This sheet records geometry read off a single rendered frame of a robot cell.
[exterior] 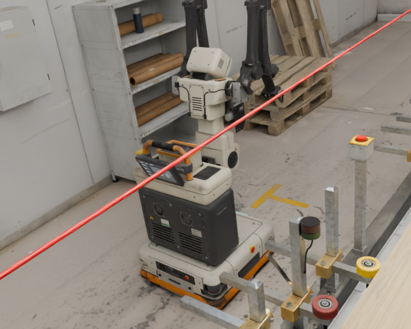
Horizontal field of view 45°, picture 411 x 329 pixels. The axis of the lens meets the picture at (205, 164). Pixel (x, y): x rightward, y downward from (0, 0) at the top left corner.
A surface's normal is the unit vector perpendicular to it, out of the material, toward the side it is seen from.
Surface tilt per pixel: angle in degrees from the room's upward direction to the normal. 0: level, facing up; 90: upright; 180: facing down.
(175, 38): 90
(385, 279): 0
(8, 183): 90
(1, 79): 90
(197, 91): 82
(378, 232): 0
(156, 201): 90
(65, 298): 0
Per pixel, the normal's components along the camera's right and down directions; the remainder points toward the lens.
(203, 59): -0.54, -0.29
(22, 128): 0.79, 0.18
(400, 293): -0.12, -0.89
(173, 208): -0.61, 0.42
